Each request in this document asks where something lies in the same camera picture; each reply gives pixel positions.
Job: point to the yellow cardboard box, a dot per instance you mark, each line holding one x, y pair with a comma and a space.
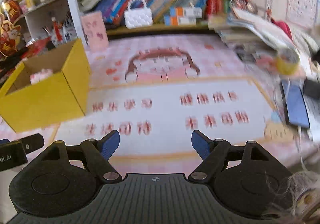
60, 97

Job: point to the orange blue medicine box lower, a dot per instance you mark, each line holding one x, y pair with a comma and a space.
179, 20

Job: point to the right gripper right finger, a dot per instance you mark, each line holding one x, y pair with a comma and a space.
213, 154

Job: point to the yellow tape roll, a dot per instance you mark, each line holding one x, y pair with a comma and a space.
287, 61

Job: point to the pink sticker cylinder box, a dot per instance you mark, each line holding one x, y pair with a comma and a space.
95, 31

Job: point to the white yellow bottle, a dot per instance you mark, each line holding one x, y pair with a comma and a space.
30, 4

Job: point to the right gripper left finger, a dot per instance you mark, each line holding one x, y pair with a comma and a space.
97, 153

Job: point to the red gold fortune god decoration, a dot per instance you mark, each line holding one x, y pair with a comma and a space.
10, 30

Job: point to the red tassel doll ornament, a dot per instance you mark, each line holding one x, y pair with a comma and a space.
56, 28

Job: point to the pink plush pig toy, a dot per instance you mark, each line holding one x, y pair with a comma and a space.
40, 76

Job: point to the blue notebook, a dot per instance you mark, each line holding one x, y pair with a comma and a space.
294, 105

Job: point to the white cubby shelf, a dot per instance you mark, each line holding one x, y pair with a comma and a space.
40, 26

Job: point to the stack of magazines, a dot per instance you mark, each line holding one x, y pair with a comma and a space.
247, 33

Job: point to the orange blue medicine box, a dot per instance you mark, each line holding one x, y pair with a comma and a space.
186, 12
179, 20

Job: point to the white quilted pearl handbag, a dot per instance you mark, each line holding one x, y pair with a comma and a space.
138, 17

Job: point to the orange blue medicine box upper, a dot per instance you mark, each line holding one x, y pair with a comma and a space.
186, 12

